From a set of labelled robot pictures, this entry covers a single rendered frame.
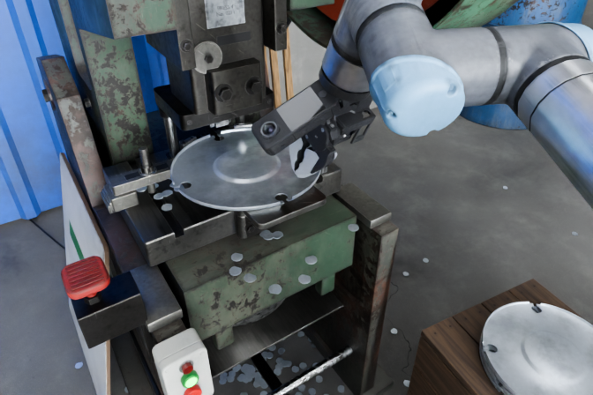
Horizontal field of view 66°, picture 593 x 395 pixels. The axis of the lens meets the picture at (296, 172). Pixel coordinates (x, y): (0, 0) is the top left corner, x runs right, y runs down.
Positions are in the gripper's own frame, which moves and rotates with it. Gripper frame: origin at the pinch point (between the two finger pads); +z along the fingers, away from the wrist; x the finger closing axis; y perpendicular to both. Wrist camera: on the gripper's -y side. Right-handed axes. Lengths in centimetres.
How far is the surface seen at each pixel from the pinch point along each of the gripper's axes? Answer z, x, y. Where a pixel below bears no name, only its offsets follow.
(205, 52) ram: -3.6, 25.3, -3.0
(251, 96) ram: 3.8, 19.4, 4.2
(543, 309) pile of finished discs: 34, -43, 55
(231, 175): 13.7, 10.9, -3.3
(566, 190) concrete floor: 87, -22, 172
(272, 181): 12.1, 5.9, 2.2
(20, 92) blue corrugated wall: 88, 118, -24
